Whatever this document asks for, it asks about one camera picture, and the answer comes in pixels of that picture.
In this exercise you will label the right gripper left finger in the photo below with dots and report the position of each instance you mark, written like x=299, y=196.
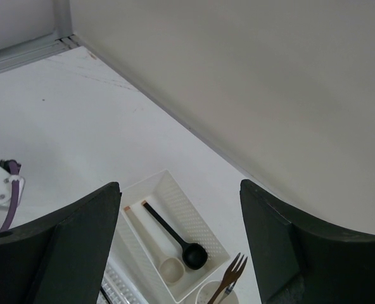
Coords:
x=60, y=257

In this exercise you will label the beige spoon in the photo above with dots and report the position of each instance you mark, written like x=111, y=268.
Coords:
x=170, y=268

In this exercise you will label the white perforated box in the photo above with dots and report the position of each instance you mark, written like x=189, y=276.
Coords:
x=164, y=194

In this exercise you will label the white mesh tray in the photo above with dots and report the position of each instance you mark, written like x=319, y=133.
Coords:
x=120, y=283

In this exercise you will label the silver metal fork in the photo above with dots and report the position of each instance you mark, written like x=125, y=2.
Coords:
x=226, y=293

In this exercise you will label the black spoon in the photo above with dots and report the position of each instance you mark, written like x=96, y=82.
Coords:
x=193, y=255

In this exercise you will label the aluminium rail frame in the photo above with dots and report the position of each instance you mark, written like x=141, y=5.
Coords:
x=33, y=30

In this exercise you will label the black chopstick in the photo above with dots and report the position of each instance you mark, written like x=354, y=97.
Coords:
x=105, y=295

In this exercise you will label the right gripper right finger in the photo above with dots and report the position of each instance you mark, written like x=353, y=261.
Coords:
x=299, y=258

